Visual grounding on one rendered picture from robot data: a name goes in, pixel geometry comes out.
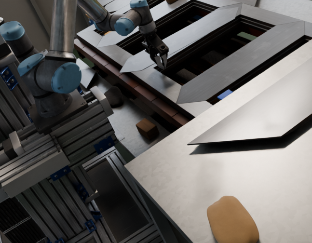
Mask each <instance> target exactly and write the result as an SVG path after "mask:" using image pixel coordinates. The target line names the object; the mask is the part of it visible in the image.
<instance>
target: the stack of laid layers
mask: <svg viewBox="0 0 312 243"><path fill-rule="evenodd" d="M160 1H162V0H147V3H148V5H149V8H150V7H152V6H153V5H155V4H157V3H159V2H160ZM234 7H239V9H238V11H237V14H236V17H235V19H233V20H232V21H230V22H228V23H226V24H224V25H223V26H221V27H219V28H217V29H215V30H214V31H212V32H210V33H208V34H206V35H205V36H203V37H201V38H199V39H198V40H196V41H194V42H192V43H190V44H189V45H187V46H185V47H183V48H181V49H180V50H178V51H176V52H174V53H172V54H171V55H169V56H168V58H167V64H166V68H165V69H161V68H160V67H158V66H157V65H156V64H155V63H154V64H153V65H151V66H149V67H147V68H145V69H149V68H154V69H156V70H157V71H159V72H161V73H162V74H164V73H165V72H167V71H168V70H170V69H171V68H173V67H175V66H176V65H178V64H179V63H181V62H183V61H184V60H186V59H187V58H189V57H191V56H192V55H194V54H195V53H197V52H199V51H200V50H202V49H203V48H205V47H206V46H208V45H210V44H211V43H213V42H215V41H216V40H218V39H219V38H221V37H223V36H224V35H226V34H227V33H229V32H231V31H232V30H234V29H235V28H237V27H238V26H240V25H244V26H247V27H250V28H253V29H256V30H259V31H262V32H266V31H268V30H270V29H271V28H273V27H274V26H275V25H272V24H269V23H266V22H262V21H259V20H256V19H254V18H250V17H247V16H244V15H241V8H242V3H238V4H234V5H229V6H224V7H216V6H213V5H210V4H207V3H204V2H201V1H197V0H190V1H188V2H187V3H185V4H183V5H181V6H180V7H178V8H176V9H175V10H173V11H171V12H170V13H168V14H166V15H165V16H163V17H161V18H159V19H158V20H156V21H154V23H155V25H156V29H157V30H158V29H160V28H162V27H163V26H165V25H167V24H168V23H170V22H172V21H174V20H175V19H177V18H179V17H180V16H182V15H183V14H185V13H187V12H188V11H190V10H192V9H194V8H195V9H198V10H201V11H204V12H207V13H209V14H211V13H212V12H214V11H216V10H222V9H228V8H234ZM94 31H95V32H96V33H98V34H100V35H103V34H105V33H107V32H108V31H100V30H97V29H95V30H94ZM77 37H78V39H79V40H80V41H81V42H82V43H84V44H85V45H87V46H88V47H89V48H91V49H92V50H93V51H95V52H96V53H98V54H99V55H100V56H102V57H103V58H105V59H106V60H108V61H109V62H110V63H112V64H113V65H114V66H116V67H117V68H118V69H120V70H121V69H122V67H123V66H121V65H120V64H118V63H117V62H116V61H114V60H113V59H111V58H110V57H108V56H107V55H106V54H104V53H103V52H101V51H100V50H98V49H97V48H95V47H94V46H93V45H91V44H90V43H88V42H87V41H86V40H84V39H83V38H81V37H80V36H78V35H77ZM143 38H144V37H143V36H142V34H141V32H140V30H139V31H137V32H136V33H134V34H132V35H131V36H129V37H127V38H126V39H124V40H122V41H120V42H118V43H117V44H116V45H117V46H119V47H121V48H122V49H124V50H125V49H126V48H128V47H130V46H131V45H133V44H135V43H136V42H138V41H140V40H141V39H143ZM310 40H312V37H309V36H306V35H304V36H302V37H301V38H299V39H298V40H296V41H295V42H293V43H292V44H290V45H289V46H287V47H285V48H284V49H282V50H281V51H280V52H278V53H277V54H275V55H274V56H272V57H271V58H269V59H268V60H266V61H265V62H263V63H262V64H260V65H259V66H257V67H256V68H254V69H253V70H251V71H250V72H248V73H246V74H245V75H243V76H242V77H241V78H239V79H238V80H236V81H235V82H233V83H232V84H230V85H229V86H227V87H226V88H224V89H223V90H221V91H220V92H218V93H217V94H215V95H214V96H212V97H211V98H209V99H207V100H206V101H207V102H208V103H210V104H212V105H215V104H216V103H218V102H219V101H220V100H219V99H218V98H217V97H218V96H219V95H221V94H222V93H224V92H225V91H227V90H231V91H232V92H234V91H236V90H237V89H239V88H240V87H242V86H243V85H245V84H246V83H248V82H249V81H251V80H252V79H253V78H255V77H256V76H258V75H259V74H261V73H262V72H264V71H265V70H267V69H268V68H270V67H271V66H273V65H274V64H276V63H277V62H279V61H280V60H282V59H283V58H285V57H286V56H288V55H289V54H291V53H292V52H294V51H295V50H296V49H298V48H299V47H301V46H302V45H304V44H306V43H307V42H309V41H310ZM124 73H125V74H127V75H128V76H130V77H131V78H132V79H134V80H135V81H136V82H138V83H139V84H141V85H142V86H144V87H145V88H146V89H148V90H149V91H151V92H152V93H153V94H155V95H156V96H157V97H159V98H160V99H161V100H163V101H164V102H166V103H167V104H169V105H170V106H171V107H173V108H174V109H175V110H177V111H178V112H180V113H181V114H182V115H184V116H185V117H187V118H188V119H189V120H193V119H194V118H195V117H194V116H193V115H191V114H190V113H188V112H187V111H186V110H184V109H183V108H182V107H180V106H179V105H177V104H176V103H174V102H173V101H172V100H170V99H169V98H167V97H166V96H164V95H163V94H161V93H160V92H158V91H157V90H156V89H154V88H153V87H151V86H150V85H148V84H147V83H146V82H144V81H143V80H141V79H140V78H139V77H137V76H136V75H134V74H133V73H132V72H124Z"/></svg>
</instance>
